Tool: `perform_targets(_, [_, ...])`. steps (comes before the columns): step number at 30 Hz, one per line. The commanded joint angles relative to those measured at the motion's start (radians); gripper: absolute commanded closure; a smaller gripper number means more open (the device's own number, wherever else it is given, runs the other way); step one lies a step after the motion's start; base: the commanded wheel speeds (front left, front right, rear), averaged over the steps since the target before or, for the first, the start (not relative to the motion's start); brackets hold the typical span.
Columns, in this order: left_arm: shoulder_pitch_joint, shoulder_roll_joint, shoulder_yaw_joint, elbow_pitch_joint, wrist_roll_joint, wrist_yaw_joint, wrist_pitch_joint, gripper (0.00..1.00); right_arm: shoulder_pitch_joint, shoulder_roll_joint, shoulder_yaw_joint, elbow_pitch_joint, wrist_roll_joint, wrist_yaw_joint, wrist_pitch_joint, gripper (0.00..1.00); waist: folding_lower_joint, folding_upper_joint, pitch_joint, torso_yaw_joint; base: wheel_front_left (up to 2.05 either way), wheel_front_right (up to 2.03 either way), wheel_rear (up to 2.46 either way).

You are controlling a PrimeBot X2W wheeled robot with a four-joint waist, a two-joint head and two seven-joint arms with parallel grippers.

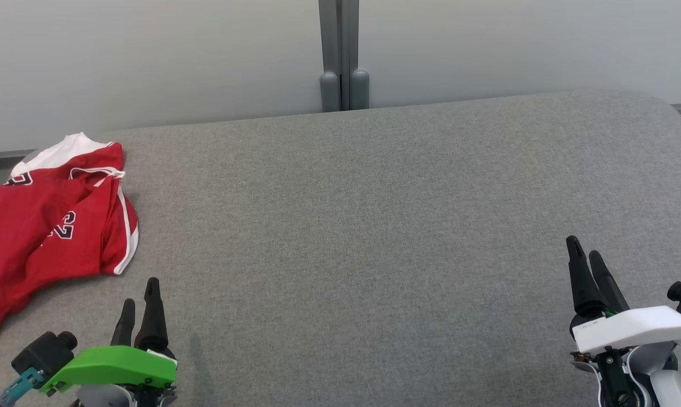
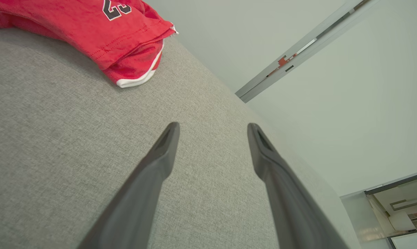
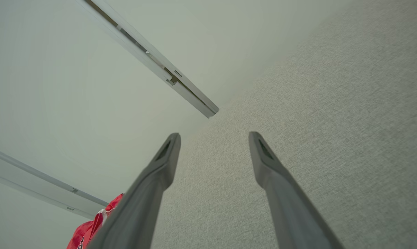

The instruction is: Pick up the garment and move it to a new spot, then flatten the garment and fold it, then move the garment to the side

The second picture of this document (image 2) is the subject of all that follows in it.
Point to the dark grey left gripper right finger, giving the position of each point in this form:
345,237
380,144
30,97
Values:
291,207

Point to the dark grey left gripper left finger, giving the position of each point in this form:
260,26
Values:
135,200

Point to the red shorts with white stripe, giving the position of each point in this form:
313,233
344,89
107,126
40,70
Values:
135,69

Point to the red basketball jersey number 23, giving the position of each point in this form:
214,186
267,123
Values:
73,20

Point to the dark framed glass panel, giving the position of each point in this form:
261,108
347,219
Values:
402,207

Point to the small red sticker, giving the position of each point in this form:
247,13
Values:
282,61

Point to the grey partition post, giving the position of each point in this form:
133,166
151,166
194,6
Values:
263,79

